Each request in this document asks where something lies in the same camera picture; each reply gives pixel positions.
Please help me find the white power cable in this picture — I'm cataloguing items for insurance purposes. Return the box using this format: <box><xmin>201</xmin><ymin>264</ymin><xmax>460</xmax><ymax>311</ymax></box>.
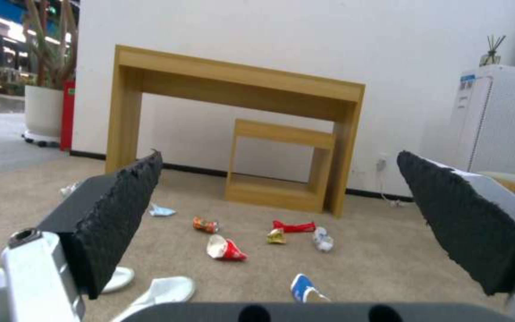
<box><xmin>375</xmin><ymin>157</ymin><xmax>413</xmax><ymax>208</ymax></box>

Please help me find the small wooden stool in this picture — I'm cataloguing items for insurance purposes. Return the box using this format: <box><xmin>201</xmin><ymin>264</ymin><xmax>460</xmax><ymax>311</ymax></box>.
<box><xmin>224</xmin><ymin>118</ymin><xmax>336</xmax><ymax>213</ymax></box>

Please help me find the reed diffuser bottle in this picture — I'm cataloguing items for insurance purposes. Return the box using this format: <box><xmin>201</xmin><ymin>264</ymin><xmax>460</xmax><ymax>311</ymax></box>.
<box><xmin>478</xmin><ymin>34</ymin><xmax>507</xmax><ymax>67</ymax></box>

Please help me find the tall potted plant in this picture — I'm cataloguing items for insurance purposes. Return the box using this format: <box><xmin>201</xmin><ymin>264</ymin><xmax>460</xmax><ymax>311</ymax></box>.
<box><xmin>20</xmin><ymin>0</ymin><xmax>80</xmax><ymax>90</ymax></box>

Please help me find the white mini fridge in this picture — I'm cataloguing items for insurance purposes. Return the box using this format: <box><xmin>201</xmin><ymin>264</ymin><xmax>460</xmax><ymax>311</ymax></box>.
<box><xmin>446</xmin><ymin>64</ymin><xmax>515</xmax><ymax>178</ymax></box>

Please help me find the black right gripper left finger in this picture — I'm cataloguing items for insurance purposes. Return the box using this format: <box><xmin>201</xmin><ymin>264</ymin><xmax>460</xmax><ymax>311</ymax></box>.
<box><xmin>0</xmin><ymin>149</ymin><xmax>164</xmax><ymax>322</ymax></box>

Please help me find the large wooden desk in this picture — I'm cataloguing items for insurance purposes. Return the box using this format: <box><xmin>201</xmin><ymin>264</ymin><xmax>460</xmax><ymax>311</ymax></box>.
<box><xmin>105</xmin><ymin>44</ymin><xmax>367</xmax><ymax>216</ymax></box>

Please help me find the white plant pot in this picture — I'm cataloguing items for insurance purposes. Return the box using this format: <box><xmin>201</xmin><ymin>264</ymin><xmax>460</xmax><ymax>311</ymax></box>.
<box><xmin>21</xmin><ymin>84</ymin><xmax>65</xmax><ymax>147</ymax></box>

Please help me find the crushed clear plastic bottle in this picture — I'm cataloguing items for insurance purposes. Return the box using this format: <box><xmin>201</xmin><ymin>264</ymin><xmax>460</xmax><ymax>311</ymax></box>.
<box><xmin>312</xmin><ymin>227</ymin><xmax>334</xmax><ymax>253</ymax></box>

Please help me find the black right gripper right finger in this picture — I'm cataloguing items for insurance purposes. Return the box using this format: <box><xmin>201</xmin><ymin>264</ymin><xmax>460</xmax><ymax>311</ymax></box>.
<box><xmin>396</xmin><ymin>150</ymin><xmax>515</xmax><ymax>322</ymax></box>

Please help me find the blue white crushed carton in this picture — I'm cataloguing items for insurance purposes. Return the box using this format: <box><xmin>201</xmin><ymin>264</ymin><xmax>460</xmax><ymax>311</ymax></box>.
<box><xmin>290</xmin><ymin>273</ymin><xmax>332</xmax><ymax>303</ymax></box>

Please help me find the white crushed paper cup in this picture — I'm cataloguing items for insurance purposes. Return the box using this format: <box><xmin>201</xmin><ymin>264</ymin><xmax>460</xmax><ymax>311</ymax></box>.
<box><xmin>110</xmin><ymin>276</ymin><xmax>196</xmax><ymax>322</ymax></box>

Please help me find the red snack wrapper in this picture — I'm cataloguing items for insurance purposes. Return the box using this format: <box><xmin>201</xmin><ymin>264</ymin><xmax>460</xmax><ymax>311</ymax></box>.
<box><xmin>272</xmin><ymin>220</ymin><xmax>316</xmax><ymax>234</ymax></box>

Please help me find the crushed red paper cup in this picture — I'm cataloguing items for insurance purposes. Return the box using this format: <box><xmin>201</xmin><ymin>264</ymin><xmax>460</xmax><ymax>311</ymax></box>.
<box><xmin>206</xmin><ymin>234</ymin><xmax>248</xmax><ymax>262</ymax></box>

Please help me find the light blue crumpled paper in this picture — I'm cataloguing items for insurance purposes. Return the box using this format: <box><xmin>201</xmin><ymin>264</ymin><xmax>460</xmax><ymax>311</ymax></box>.
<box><xmin>148</xmin><ymin>202</ymin><xmax>177</xmax><ymax>218</ymax></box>

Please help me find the red fire extinguisher box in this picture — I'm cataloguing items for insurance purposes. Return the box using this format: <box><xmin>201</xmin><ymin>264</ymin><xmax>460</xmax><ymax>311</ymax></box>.
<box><xmin>59</xmin><ymin>80</ymin><xmax>76</xmax><ymax>152</ymax></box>

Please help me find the crushed orange can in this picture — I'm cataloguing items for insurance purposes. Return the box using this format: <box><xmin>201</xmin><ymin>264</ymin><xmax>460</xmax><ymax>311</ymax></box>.
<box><xmin>192</xmin><ymin>216</ymin><xmax>221</xmax><ymax>233</ymax></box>

